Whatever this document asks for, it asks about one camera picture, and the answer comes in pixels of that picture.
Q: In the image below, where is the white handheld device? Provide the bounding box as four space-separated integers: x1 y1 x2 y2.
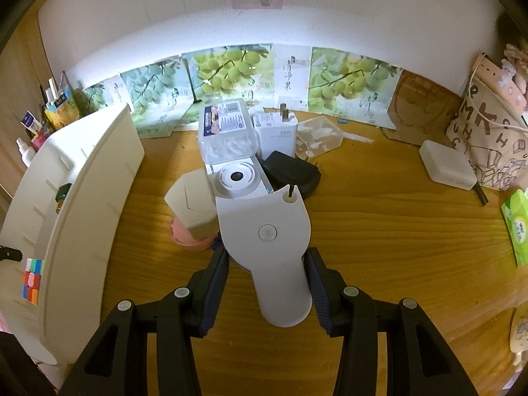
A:
214 185 313 328

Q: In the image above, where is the blue and white tube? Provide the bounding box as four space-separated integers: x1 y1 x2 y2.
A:
20 111 42 135

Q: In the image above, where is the yellow printed pack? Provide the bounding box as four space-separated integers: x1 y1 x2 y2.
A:
43 86 81 133

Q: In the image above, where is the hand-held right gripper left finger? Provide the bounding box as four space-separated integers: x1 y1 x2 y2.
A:
58 247 231 396

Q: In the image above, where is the white spray bottle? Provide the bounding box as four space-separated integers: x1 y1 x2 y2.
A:
16 137 38 169

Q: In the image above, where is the small clear plastic container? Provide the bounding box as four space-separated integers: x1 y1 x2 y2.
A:
295 115 345 161

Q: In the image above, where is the clear labelled plastic box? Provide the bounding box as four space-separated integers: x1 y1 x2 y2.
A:
198 98 260 163

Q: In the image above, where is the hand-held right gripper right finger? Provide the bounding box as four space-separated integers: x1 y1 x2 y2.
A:
303 247 481 396

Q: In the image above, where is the black charger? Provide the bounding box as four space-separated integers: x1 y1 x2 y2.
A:
262 150 322 199

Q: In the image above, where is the green bottle with gold cap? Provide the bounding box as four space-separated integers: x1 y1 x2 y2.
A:
55 182 73 215

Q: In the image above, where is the pink strap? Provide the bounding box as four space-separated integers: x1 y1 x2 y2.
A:
474 53 528 112

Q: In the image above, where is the multicoloured puzzle cube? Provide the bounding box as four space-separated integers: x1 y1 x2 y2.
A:
21 258 45 306

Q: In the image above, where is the green tissue pack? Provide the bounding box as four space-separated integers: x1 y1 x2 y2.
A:
500 187 528 268

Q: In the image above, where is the white rectangular box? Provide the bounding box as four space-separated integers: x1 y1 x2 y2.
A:
418 139 478 191

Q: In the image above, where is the beige cardboard box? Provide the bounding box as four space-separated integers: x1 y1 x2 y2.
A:
164 169 219 238

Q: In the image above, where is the letter-print canvas bag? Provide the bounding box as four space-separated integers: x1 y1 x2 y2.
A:
445 53 528 191

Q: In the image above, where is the pink round container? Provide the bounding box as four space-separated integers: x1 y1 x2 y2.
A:
171 216 219 252

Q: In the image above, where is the brown cardboard sheet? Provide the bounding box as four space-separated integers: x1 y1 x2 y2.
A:
381 69 465 146

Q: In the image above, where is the white plastic tray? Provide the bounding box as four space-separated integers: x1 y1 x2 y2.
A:
0 103 146 366

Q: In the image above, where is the white round-lens camera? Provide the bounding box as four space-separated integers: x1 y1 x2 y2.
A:
204 154 275 201

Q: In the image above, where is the red can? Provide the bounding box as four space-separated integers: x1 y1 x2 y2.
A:
29 128 52 153

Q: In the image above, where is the white charger plug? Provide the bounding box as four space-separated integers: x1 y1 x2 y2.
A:
252 104 300 159

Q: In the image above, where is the dark-haired doll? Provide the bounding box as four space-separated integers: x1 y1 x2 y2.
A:
495 8 528 95

